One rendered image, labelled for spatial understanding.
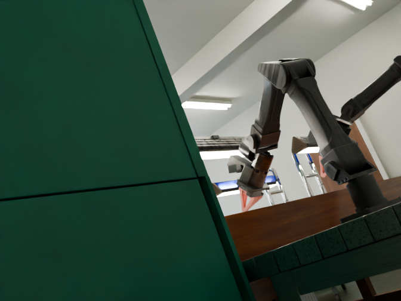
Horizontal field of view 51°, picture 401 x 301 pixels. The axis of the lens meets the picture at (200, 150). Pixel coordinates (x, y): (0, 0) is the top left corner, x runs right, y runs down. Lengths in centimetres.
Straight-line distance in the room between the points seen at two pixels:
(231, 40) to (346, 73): 233
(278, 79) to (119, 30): 42
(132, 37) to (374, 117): 550
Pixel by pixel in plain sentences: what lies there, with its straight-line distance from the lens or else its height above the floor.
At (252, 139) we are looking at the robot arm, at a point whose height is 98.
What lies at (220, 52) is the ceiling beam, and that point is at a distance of 469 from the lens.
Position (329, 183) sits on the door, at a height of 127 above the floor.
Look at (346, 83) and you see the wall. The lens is 641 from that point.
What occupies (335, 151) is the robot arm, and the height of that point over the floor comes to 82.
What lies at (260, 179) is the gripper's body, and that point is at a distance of 128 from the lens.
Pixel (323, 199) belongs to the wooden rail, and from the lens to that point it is 123.
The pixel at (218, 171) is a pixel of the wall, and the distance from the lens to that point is 774.
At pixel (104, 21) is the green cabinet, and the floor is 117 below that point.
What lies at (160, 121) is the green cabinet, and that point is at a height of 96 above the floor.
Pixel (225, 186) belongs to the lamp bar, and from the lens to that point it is 233.
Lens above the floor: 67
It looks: 16 degrees up
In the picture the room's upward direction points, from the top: 21 degrees counter-clockwise
